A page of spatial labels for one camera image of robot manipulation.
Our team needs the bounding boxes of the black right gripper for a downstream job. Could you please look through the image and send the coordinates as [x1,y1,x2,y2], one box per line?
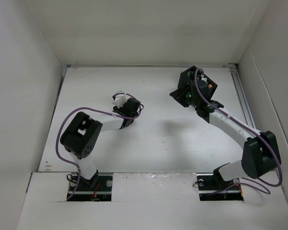
[170,80,199,108]

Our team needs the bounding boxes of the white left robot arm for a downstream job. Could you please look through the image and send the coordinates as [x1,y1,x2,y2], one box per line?
[56,98,144,190]

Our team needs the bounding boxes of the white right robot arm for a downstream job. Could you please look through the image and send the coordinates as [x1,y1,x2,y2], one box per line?
[170,76,283,193]

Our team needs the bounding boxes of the black slotted organizer box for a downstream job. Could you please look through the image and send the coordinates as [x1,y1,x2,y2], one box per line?
[178,66,217,101]

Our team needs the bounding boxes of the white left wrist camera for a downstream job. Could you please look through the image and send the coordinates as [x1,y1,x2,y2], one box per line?
[112,91,127,108]

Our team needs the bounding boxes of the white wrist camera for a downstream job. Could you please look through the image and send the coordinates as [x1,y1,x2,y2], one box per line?
[200,74,207,82]
[112,91,127,108]

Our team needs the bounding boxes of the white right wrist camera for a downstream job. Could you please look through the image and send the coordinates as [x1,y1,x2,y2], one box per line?
[200,74,207,82]

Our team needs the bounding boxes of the aluminium rail back edge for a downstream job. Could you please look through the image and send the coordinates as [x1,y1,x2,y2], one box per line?
[66,63,239,68]

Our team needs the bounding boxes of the aluminium rail right side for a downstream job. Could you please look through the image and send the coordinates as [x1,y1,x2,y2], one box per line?
[229,65,257,129]

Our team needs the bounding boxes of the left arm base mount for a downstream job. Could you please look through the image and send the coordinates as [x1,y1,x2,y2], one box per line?
[67,173,113,202]

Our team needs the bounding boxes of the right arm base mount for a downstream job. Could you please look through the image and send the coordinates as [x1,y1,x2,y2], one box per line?
[193,173,244,201]

